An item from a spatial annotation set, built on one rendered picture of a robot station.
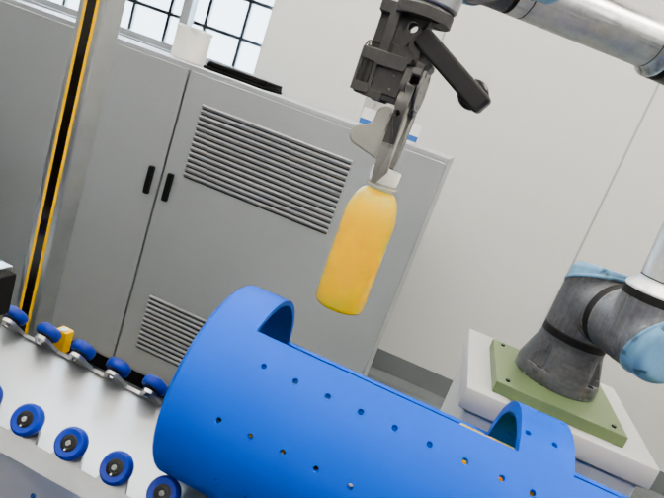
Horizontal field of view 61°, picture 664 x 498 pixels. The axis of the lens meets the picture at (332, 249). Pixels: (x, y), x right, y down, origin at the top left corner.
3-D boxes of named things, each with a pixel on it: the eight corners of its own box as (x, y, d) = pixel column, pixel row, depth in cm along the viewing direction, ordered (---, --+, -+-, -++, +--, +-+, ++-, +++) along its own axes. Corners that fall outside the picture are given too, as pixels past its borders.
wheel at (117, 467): (115, 446, 78) (109, 444, 76) (141, 459, 77) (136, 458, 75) (96, 477, 76) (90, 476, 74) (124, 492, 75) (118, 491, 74)
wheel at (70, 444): (70, 422, 79) (64, 420, 78) (97, 436, 79) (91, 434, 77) (50, 453, 78) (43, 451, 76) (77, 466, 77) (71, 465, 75)
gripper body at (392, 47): (360, 99, 75) (391, 6, 72) (421, 120, 73) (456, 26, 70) (347, 92, 67) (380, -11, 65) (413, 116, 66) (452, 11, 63)
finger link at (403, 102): (382, 145, 70) (408, 79, 69) (396, 150, 70) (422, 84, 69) (378, 137, 65) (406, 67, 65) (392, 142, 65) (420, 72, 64)
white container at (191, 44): (180, 58, 256) (189, 26, 253) (210, 69, 254) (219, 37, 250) (162, 52, 241) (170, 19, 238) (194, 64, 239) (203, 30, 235)
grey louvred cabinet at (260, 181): (7, 266, 325) (58, 13, 289) (347, 424, 288) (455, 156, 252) (-81, 289, 273) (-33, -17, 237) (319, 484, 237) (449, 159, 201)
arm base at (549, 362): (510, 348, 113) (531, 304, 111) (583, 376, 112) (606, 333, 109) (520, 378, 99) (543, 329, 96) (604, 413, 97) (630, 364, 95)
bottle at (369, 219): (371, 321, 75) (420, 192, 71) (326, 317, 72) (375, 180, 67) (346, 297, 81) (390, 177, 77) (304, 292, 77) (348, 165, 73)
